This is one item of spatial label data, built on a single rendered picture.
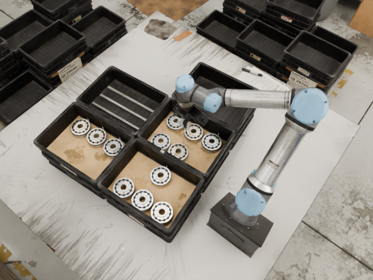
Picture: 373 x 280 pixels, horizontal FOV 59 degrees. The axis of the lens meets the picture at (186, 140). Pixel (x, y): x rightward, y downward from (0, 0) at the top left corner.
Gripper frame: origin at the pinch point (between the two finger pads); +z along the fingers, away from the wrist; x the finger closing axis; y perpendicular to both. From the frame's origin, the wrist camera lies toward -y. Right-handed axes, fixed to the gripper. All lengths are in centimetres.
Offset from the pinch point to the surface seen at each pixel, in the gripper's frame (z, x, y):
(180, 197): 10.3, 30.9, -13.5
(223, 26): 85, -136, 55
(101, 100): 13, 8, 54
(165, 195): 9.9, 34.1, -7.1
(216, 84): 17.9, -37.8, 7.0
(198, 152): 13.0, 5.8, -7.9
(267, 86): 33, -63, -16
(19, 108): 68, 28, 138
